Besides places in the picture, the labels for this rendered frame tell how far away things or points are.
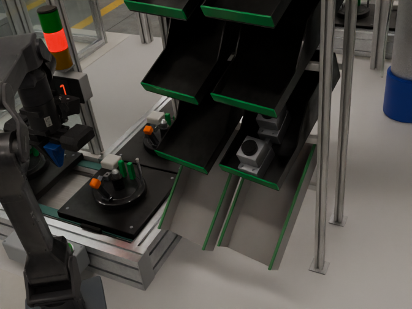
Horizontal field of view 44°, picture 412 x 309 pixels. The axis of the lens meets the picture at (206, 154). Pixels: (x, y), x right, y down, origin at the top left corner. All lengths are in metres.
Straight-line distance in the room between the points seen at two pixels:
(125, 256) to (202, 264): 0.20
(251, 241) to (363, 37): 1.25
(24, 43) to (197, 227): 0.54
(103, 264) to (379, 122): 1.00
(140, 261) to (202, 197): 0.20
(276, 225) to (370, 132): 0.71
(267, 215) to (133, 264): 0.33
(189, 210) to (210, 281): 0.19
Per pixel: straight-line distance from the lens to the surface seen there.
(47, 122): 0.99
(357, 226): 1.38
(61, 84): 1.40
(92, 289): 1.03
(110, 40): 2.59
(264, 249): 1.10
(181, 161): 1.03
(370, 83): 2.00
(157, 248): 1.26
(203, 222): 1.15
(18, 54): 0.89
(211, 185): 1.15
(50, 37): 1.35
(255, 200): 1.12
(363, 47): 2.18
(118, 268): 1.25
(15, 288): 1.39
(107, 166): 1.46
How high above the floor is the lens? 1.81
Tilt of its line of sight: 36 degrees down
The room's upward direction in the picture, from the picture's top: 8 degrees counter-clockwise
